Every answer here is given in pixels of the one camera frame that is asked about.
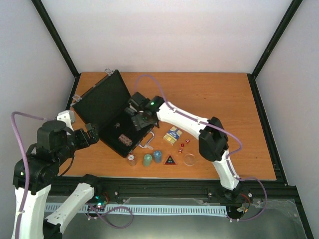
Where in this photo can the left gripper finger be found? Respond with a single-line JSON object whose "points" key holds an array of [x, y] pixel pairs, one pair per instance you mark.
{"points": [[93, 139], [91, 128]]}

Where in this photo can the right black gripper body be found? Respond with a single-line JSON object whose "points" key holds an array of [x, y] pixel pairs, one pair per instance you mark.
{"points": [[138, 121]]}

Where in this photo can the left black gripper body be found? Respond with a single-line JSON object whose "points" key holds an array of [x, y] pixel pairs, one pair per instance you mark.
{"points": [[81, 143]]}

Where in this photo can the black poker set case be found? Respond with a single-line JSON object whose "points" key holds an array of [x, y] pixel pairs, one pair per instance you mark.
{"points": [[104, 105]]}

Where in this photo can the blue yellow card deck box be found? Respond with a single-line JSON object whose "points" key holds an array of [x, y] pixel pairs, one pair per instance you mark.
{"points": [[173, 135]]}

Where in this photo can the dark blue poker chip stack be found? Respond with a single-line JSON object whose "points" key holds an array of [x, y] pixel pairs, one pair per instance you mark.
{"points": [[130, 112]]}

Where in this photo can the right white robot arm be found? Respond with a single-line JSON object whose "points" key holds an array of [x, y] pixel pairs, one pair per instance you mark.
{"points": [[212, 137]]}

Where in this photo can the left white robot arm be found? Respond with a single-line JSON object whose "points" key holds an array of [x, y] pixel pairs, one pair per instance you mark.
{"points": [[35, 172]]}

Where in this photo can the light blue poker chip stack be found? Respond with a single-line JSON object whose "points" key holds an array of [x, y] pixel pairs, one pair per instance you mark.
{"points": [[157, 156]]}

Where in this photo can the light green poker chip stack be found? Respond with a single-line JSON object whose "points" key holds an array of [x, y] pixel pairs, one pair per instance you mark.
{"points": [[147, 159]]}

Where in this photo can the orange white poker chip stack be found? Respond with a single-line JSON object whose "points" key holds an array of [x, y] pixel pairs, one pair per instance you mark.
{"points": [[131, 160]]}

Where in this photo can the black triangular dealer badge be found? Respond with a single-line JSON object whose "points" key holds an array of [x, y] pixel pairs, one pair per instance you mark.
{"points": [[170, 160]]}

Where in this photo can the clear round dealer button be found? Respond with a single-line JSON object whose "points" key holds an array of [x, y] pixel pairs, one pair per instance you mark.
{"points": [[189, 159]]}

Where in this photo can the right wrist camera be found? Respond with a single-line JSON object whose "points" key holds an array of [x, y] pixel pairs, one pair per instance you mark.
{"points": [[138, 101]]}

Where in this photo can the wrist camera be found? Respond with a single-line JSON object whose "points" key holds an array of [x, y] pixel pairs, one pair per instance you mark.
{"points": [[68, 117], [138, 101]]}

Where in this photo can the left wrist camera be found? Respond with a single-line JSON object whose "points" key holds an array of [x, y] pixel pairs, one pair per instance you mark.
{"points": [[68, 117]]}

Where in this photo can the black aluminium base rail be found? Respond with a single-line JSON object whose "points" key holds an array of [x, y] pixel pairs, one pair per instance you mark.
{"points": [[210, 191]]}

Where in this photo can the white slotted cable duct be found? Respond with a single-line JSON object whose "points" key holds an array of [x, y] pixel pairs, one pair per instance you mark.
{"points": [[151, 210]]}

